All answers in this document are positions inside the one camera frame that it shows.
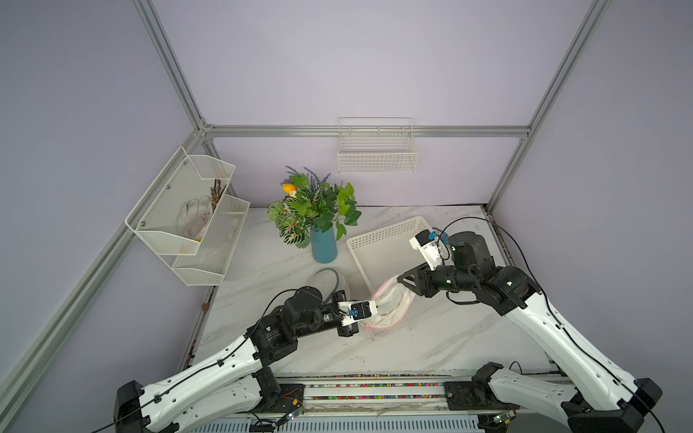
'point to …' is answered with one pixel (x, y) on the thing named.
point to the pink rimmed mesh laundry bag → (393, 299)
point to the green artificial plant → (311, 203)
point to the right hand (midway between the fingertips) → (404, 282)
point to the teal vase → (323, 245)
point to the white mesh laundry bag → (329, 280)
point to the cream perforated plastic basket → (384, 254)
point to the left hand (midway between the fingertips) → (369, 301)
